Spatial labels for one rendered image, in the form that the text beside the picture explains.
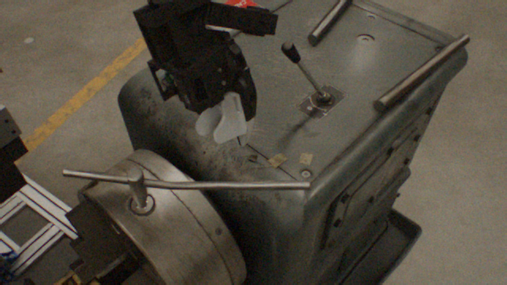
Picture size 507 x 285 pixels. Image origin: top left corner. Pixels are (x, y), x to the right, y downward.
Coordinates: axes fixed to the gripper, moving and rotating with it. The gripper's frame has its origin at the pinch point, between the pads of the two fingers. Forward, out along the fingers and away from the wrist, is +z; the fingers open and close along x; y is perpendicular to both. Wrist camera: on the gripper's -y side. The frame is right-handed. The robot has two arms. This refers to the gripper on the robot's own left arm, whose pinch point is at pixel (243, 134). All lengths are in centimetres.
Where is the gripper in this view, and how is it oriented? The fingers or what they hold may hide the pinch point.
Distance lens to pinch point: 56.1
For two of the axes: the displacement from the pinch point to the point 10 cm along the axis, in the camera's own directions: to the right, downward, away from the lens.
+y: -6.9, 5.6, -4.7
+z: 2.4, 7.8, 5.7
